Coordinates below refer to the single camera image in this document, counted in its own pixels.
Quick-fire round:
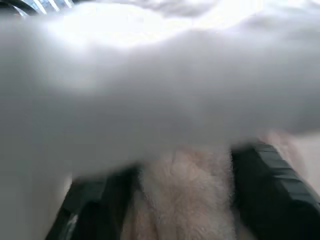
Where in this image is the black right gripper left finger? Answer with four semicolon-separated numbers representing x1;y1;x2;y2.
44;164;141;240

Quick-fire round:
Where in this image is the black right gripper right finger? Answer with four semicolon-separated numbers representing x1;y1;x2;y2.
230;141;320;240

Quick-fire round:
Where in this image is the white drawstring bag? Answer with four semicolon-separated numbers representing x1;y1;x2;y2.
0;0;320;240

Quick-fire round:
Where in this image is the fluffy pale pink towel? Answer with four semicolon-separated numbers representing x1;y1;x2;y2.
120;128;296;240

